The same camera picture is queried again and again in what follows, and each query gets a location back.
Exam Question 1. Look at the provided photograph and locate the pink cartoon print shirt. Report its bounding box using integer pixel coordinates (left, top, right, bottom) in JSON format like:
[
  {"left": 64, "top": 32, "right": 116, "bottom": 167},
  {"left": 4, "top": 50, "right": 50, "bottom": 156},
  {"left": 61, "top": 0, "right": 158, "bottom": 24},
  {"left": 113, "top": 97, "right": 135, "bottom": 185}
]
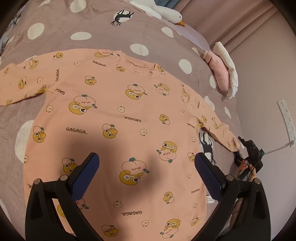
[{"left": 1, "top": 49, "right": 239, "bottom": 240}]

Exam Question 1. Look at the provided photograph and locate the white power cable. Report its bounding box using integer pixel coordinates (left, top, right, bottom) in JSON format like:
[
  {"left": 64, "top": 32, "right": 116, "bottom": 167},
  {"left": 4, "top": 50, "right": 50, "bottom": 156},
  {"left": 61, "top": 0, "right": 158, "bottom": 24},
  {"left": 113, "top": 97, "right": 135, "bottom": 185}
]
[{"left": 263, "top": 142, "right": 295, "bottom": 156}]

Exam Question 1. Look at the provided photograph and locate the folded white garment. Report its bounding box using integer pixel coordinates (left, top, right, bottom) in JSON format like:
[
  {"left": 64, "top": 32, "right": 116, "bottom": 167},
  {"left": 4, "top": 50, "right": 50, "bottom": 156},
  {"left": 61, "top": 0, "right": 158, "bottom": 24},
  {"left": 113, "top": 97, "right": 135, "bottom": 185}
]
[{"left": 213, "top": 42, "right": 239, "bottom": 98}]

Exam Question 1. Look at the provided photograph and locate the mauve polka dot bedspread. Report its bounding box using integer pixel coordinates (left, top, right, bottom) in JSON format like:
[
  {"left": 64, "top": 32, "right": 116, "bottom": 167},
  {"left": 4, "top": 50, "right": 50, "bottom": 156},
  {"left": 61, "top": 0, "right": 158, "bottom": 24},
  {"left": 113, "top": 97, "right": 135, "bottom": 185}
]
[{"left": 1, "top": 1, "right": 240, "bottom": 232}]

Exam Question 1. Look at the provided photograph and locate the white wall power strip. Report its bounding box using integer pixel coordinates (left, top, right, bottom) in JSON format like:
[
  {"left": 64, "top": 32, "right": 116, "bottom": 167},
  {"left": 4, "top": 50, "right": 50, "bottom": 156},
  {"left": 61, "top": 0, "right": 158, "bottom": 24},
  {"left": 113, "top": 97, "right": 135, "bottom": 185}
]
[{"left": 277, "top": 98, "right": 296, "bottom": 146}]

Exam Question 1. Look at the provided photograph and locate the white goose plush toy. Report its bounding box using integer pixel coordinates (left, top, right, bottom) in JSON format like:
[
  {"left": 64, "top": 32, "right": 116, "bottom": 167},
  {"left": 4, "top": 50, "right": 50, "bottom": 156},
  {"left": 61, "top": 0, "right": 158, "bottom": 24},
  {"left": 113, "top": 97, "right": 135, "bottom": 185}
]
[{"left": 126, "top": 0, "right": 185, "bottom": 27}]

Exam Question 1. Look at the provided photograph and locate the folded pink garment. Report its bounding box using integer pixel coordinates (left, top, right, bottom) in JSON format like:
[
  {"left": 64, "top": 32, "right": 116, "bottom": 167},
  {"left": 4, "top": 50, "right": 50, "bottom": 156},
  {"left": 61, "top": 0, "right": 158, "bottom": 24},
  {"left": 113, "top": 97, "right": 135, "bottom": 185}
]
[{"left": 202, "top": 50, "right": 230, "bottom": 93}]

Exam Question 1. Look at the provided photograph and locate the person's right hand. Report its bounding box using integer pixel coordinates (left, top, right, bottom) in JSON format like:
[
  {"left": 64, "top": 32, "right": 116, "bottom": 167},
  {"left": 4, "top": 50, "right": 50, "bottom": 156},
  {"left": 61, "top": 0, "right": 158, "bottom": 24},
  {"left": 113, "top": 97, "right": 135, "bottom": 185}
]
[{"left": 238, "top": 160, "right": 256, "bottom": 182}]

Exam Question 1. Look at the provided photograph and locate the teal curtain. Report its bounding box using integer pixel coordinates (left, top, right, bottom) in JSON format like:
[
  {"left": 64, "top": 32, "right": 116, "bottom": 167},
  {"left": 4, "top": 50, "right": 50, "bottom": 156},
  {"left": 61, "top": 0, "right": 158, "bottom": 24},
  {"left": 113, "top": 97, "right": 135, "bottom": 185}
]
[{"left": 154, "top": 0, "right": 179, "bottom": 9}]

